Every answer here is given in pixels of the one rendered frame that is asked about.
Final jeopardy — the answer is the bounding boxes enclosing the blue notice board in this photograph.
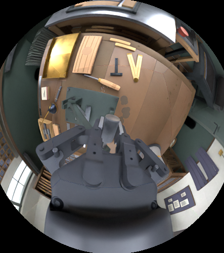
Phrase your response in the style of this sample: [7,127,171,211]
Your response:
[163,185,197,216]

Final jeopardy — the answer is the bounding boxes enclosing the dark grey slatted rack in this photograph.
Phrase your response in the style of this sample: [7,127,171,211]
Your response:
[25,27,55,66]

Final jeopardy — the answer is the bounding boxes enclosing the long steel ruler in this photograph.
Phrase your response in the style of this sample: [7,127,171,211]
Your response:
[38,75,43,116]

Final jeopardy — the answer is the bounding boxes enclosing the tan grooved wooden board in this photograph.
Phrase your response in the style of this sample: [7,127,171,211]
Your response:
[72,35,103,75]

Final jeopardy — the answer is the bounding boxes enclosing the green cutter lever grey handle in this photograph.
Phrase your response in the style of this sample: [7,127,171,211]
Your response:
[61,97,122,148]

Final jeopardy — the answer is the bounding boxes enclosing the tan wooden strip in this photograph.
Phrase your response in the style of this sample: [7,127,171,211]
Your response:
[114,42,137,52]
[109,37,131,46]

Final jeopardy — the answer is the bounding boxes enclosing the small white red booklet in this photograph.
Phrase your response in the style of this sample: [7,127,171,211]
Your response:
[40,86,50,101]

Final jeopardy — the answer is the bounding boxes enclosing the tan wooden block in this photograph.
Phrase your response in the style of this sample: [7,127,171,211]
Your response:
[52,123,61,137]

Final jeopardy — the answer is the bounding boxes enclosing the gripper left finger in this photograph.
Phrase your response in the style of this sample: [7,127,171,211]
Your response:
[35,116,105,176]

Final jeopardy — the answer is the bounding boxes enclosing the brass galley tray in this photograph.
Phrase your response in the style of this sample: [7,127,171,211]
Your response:
[42,32,80,79]

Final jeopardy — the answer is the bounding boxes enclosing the wooden shelf red disc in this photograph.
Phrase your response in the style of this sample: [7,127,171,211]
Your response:
[174,17,201,62]

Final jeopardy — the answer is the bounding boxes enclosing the white framed window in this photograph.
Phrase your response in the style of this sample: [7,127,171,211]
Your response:
[5,159,34,211]

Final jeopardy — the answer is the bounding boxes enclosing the wooden handled screwdriver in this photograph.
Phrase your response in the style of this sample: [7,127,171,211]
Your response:
[83,73,121,92]

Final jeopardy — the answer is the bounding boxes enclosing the green slug cutter base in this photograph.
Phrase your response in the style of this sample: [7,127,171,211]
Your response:
[65,86,120,130]

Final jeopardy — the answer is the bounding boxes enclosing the brass folding rule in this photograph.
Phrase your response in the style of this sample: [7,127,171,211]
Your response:
[126,53,143,83]

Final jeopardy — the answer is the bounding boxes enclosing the steel topped wooden table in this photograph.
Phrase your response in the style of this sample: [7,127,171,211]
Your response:
[44,0,176,45]

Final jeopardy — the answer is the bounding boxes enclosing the grey metal tweezers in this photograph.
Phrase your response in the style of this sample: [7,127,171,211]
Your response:
[54,86,63,102]

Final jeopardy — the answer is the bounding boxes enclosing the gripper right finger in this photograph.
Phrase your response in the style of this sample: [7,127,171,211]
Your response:
[118,122,170,179]

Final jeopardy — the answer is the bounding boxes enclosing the wooden workbench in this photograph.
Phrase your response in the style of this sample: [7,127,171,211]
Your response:
[33,32,198,199]

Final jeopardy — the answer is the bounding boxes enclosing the black oil can brass spout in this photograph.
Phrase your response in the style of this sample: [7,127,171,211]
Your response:
[45,102,58,119]

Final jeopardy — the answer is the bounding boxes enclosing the black T-square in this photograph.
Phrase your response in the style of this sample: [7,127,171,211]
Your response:
[110,57,122,77]

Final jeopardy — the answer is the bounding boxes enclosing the brass composing stick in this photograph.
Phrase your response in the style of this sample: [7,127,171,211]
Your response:
[37,117,54,142]

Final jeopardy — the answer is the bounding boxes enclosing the dark grey printing press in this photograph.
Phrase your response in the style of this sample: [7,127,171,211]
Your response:
[190,42,224,112]

